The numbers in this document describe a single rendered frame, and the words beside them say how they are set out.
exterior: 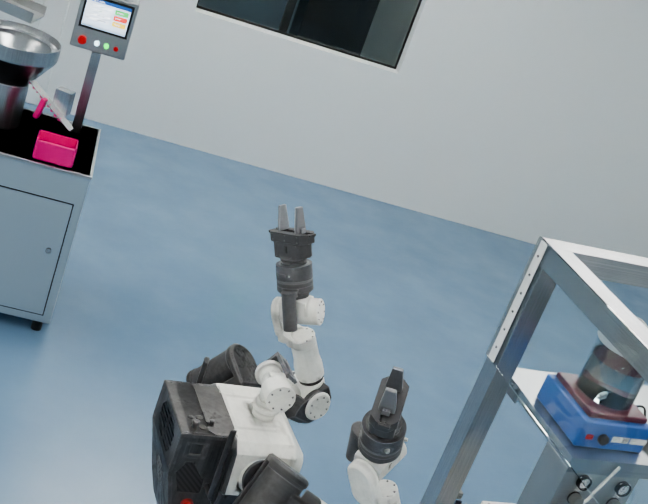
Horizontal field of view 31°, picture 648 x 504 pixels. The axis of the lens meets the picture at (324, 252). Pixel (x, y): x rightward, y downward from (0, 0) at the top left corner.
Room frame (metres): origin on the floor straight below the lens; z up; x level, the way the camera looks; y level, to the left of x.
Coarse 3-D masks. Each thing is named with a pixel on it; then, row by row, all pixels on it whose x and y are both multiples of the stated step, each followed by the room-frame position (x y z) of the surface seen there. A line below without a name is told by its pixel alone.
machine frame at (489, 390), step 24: (552, 240) 2.68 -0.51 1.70; (576, 264) 2.58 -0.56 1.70; (600, 264) 2.69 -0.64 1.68; (624, 264) 2.72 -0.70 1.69; (600, 288) 2.48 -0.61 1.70; (624, 312) 2.39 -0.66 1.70; (480, 384) 2.66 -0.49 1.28; (504, 384) 2.64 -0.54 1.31; (480, 408) 2.63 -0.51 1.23; (456, 432) 2.66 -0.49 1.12; (480, 432) 2.64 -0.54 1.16; (456, 456) 2.63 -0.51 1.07; (432, 480) 2.67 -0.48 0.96; (456, 480) 2.64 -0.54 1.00
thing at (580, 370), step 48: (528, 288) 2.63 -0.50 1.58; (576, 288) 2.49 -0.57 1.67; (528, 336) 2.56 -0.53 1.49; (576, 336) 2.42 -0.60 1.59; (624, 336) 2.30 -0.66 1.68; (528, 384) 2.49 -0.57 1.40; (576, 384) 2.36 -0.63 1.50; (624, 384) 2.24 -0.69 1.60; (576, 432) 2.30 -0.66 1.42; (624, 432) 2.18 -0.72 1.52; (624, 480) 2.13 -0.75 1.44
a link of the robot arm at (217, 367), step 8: (224, 352) 2.40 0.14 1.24; (216, 360) 2.39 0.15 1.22; (224, 360) 2.38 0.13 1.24; (200, 368) 2.40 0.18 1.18; (208, 368) 2.38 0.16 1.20; (216, 368) 2.37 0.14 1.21; (224, 368) 2.37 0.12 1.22; (192, 376) 2.39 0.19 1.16; (208, 376) 2.37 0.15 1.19; (216, 376) 2.36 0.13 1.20; (224, 376) 2.36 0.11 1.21; (232, 376) 2.36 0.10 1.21
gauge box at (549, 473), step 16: (544, 448) 2.46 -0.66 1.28; (544, 464) 2.44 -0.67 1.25; (560, 464) 2.39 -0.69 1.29; (528, 480) 2.46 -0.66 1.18; (544, 480) 2.41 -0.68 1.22; (560, 480) 2.37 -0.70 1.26; (576, 480) 2.39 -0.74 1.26; (528, 496) 2.44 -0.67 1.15; (544, 496) 2.39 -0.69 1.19; (560, 496) 2.38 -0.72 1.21
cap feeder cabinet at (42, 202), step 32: (32, 128) 4.49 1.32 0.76; (64, 128) 4.62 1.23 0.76; (96, 128) 4.76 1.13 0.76; (0, 160) 4.14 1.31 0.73; (32, 160) 4.18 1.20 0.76; (0, 192) 4.15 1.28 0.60; (32, 192) 4.18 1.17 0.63; (64, 192) 4.21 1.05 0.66; (0, 224) 4.16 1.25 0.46; (32, 224) 4.19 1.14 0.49; (64, 224) 4.22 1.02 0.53; (0, 256) 4.16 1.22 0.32; (32, 256) 4.19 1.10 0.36; (64, 256) 4.23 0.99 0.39; (0, 288) 4.17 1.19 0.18; (32, 288) 4.20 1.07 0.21; (32, 320) 4.26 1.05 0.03
